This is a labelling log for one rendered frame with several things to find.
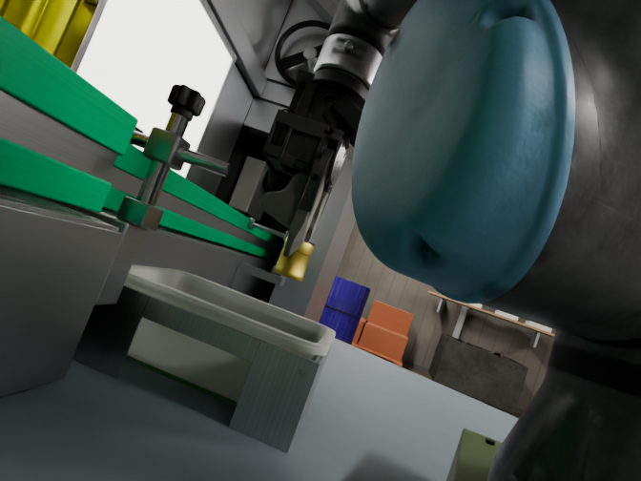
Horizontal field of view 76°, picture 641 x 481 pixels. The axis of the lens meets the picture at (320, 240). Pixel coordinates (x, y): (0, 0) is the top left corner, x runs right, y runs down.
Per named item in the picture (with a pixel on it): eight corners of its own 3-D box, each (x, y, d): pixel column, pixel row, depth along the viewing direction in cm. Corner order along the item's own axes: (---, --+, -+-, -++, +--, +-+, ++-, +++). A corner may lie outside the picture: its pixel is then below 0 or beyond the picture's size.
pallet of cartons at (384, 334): (409, 369, 623) (426, 319, 629) (395, 376, 521) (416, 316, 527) (326, 333, 681) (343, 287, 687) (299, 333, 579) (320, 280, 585)
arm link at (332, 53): (381, 78, 53) (385, 41, 45) (369, 111, 53) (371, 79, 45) (326, 61, 54) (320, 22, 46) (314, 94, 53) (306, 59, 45)
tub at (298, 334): (156, 330, 54) (180, 268, 55) (314, 395, 52) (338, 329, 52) (62, 350, 37) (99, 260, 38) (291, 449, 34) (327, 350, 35)
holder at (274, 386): (119, 319, 55) (141, 264, 55) (311, 399, 51) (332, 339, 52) (12, 334, 38) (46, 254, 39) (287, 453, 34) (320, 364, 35)
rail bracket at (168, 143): (42, 188, 38) (94, 65, 39) (206, 250, 36) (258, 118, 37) (15, 179, 35) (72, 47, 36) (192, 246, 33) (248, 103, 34)
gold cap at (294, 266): (303, 282, 49) (316, 247, 49) (299, 282, 46) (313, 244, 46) (276, 271, 49) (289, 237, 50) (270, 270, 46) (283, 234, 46)
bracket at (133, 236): (30, 266, 37) (60, 195, 38) (120, 303, 36) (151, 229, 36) (-6, 264, 34) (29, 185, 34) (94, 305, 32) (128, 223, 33)
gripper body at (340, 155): (273, 175, 53) (305, 89, 54) (336, 196, 52) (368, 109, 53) (258, 156, 45) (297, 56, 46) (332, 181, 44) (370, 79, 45)
